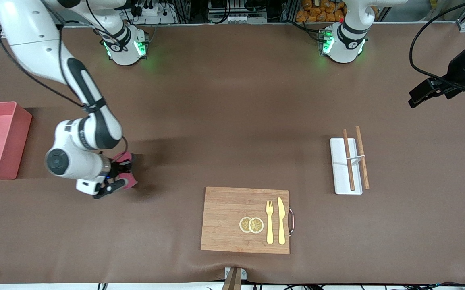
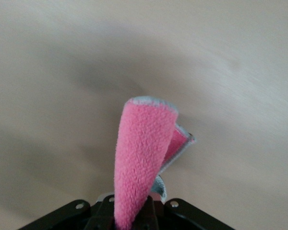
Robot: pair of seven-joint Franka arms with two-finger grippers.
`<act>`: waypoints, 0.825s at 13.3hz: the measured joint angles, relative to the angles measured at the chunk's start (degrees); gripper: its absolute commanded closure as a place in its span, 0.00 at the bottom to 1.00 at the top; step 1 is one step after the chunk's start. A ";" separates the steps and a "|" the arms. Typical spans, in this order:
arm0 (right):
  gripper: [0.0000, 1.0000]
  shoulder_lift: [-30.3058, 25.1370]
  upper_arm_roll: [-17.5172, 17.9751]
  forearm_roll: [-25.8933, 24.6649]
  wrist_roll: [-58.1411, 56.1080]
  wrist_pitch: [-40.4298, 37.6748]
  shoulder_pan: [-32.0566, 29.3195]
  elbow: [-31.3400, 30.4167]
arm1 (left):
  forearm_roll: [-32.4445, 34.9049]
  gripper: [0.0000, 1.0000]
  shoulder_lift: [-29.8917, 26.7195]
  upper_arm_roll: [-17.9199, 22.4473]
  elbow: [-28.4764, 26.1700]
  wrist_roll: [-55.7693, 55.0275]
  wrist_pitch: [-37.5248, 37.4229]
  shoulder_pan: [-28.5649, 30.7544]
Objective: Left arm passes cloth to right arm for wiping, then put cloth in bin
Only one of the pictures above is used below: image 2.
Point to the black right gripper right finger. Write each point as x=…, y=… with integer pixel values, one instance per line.
x=153, y=220

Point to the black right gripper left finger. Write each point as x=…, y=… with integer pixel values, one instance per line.
x=98, y=220

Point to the pink cloth with grey back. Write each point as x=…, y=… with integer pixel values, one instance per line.
x=139, y=155

